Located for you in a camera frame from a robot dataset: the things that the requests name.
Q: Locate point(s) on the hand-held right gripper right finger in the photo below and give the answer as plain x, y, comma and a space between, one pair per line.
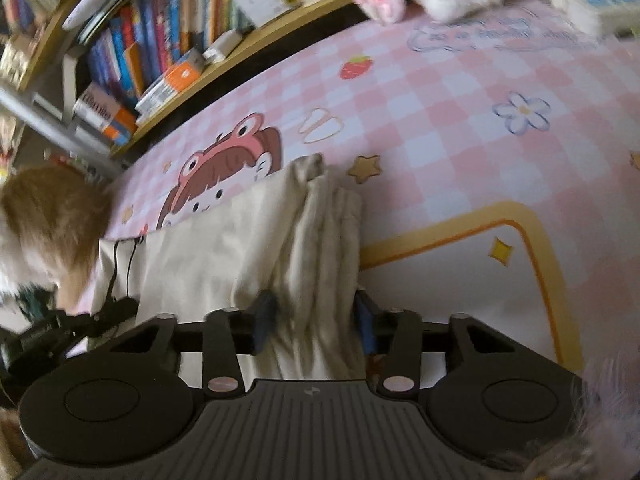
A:
365, 322

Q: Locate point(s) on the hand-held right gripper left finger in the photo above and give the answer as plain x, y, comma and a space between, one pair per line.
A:
265, 317

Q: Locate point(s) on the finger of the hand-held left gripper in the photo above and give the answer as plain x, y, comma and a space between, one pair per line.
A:
112, 310

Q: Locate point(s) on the cream cotton garment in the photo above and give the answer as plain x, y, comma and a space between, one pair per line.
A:
225, 250

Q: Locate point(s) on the fluffy orange cat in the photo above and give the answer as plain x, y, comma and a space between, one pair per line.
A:
45, 220

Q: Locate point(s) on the pink checkered cartoon desk mat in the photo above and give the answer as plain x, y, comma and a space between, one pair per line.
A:
450, 160

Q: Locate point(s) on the orange white tall box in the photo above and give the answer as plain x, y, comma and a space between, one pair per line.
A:
107, 115

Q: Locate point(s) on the white orange medicine box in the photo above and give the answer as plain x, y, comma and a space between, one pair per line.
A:
175, 77

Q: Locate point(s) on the wooden bookshelf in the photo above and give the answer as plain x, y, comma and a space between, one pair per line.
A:
255, 55

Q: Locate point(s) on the small white box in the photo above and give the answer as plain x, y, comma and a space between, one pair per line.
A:
222, 45

